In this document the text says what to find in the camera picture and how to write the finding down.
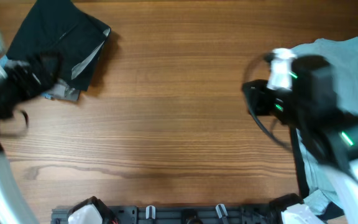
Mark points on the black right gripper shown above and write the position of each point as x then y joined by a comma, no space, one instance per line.
257,88

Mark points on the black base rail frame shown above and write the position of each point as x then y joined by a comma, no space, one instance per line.
244,214

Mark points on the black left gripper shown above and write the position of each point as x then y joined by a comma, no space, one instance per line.
18,72

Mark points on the folded grey shorts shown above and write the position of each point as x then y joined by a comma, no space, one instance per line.
62,91

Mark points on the light blue t-shirt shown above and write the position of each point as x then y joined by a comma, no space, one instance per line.
315,188

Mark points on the black shorts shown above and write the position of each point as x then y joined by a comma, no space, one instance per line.
59,26

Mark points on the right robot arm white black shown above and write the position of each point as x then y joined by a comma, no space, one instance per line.
310,106

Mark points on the folded light blue cloth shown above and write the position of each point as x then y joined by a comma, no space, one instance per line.
3,60

